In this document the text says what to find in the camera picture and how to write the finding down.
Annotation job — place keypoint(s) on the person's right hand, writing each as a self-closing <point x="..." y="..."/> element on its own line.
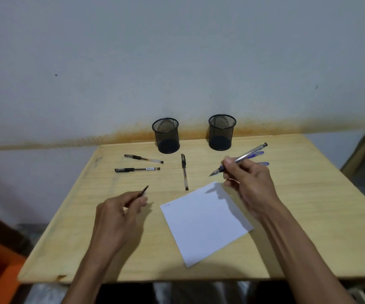
<point x="255" y="186"/>

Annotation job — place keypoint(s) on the person's left hand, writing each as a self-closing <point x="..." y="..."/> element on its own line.
<point x="112" y="224"/>

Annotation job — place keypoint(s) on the person's left thumb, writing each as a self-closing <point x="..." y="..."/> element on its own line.
<point x="139" y="204"/>

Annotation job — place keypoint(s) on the person's right thumb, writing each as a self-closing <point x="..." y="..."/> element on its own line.
<point x="230" y="182"/>

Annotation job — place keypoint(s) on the clear gel pen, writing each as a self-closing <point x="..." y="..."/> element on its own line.
<point x="251" y="153"/>

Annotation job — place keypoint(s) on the person's right forearm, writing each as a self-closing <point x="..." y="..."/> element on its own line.
<point x="299" y="256"/>

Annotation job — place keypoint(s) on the person's left forearm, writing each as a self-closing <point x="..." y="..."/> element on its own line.
<point x="90" y="275"/>

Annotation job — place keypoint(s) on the black gel pen with label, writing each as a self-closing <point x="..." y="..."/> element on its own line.
<point x="135" y="170"/>

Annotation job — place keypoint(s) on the blue capped gel pen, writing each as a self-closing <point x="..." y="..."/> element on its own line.
<point x="264" y="163"/>
<point x="257" y="153"/>

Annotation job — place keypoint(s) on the white paper sheet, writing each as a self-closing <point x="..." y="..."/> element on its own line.
<point x="204" y="221"/>

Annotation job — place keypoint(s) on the black mesh pen cup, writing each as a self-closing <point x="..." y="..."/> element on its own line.
<point x="167" y="139"/>
<point x="221" y="136"/>

